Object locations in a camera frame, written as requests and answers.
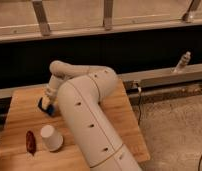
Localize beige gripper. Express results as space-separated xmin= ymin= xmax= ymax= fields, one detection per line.
xmin=43 ymin=75 xmax=63 ymax=105

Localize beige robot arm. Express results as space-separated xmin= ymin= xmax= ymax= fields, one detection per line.
xmin=38 ymin=60 xmax=142 ymax=171

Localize white paper cup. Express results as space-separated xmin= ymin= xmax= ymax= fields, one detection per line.
xmin=40 ymin=125 xmax=63 ymax=152

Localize dark red chili pepper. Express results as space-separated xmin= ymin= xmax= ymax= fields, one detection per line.
xmin=26 ymin=131 xmax=36 ymax=155

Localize metal window frame rail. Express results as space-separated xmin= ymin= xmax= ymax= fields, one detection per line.
xmin=0 ymin=0 xmax=202 ymax=42

